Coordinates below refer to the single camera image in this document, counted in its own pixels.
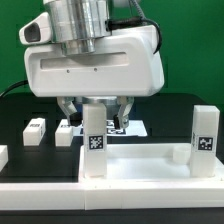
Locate white fence bar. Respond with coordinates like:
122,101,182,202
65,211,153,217
0,145,8,172
0,181,224,211

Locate black cable bundle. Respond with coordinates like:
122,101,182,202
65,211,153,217
0,79,31,99

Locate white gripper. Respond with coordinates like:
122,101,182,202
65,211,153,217
24,26,164,129

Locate white desk top tray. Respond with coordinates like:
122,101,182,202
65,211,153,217
77,143,224,184

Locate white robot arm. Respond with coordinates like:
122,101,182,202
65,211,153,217
19,0,164,128

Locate white front fence bar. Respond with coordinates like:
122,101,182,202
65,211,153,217
0,181,224,211

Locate fiducial marker sheet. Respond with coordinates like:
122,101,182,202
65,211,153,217
71,120,148,137

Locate white left fence bar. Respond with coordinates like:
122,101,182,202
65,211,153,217
0,145,8,172

